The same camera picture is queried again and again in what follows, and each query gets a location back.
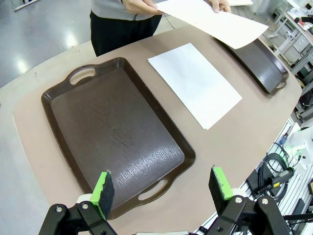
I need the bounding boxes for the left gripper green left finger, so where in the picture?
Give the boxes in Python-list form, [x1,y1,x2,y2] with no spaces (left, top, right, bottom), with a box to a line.
[40,170,118,235]

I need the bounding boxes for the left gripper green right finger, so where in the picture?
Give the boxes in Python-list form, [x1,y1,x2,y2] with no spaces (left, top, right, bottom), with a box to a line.
[208,166,292,235]

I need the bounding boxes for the white A4 paper sheet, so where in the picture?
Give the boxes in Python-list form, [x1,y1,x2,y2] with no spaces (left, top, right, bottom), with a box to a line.
[156,0,269,49]
[147,43,243,130]

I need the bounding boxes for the person's left hand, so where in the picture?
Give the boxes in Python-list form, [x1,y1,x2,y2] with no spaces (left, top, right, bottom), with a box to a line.
[204,0,232,14]

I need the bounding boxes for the person's right hand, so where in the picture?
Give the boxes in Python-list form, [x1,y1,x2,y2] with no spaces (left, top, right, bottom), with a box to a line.
[122,0,164,15]

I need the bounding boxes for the black handheld controller yellow label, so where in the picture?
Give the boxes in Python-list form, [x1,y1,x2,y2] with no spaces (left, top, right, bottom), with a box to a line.
[268,168,295,190]

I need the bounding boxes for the brown plastic serving tray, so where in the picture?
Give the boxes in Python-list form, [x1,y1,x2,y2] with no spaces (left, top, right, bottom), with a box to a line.
[215,36,290,96]
[41,57,196,220]

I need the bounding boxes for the black trousers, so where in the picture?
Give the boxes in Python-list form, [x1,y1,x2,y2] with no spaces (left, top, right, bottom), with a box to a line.
[89,11,163,57]

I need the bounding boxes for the black coiled cable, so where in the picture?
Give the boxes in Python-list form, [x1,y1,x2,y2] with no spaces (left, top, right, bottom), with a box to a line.
[256,144,298,204]

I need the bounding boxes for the white slotted aluminium frame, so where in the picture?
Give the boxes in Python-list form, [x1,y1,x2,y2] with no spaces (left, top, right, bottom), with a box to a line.
[194,115,313,235]

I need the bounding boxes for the white frame workbench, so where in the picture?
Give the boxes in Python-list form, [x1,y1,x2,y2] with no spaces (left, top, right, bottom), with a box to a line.
[268,7,313,74]

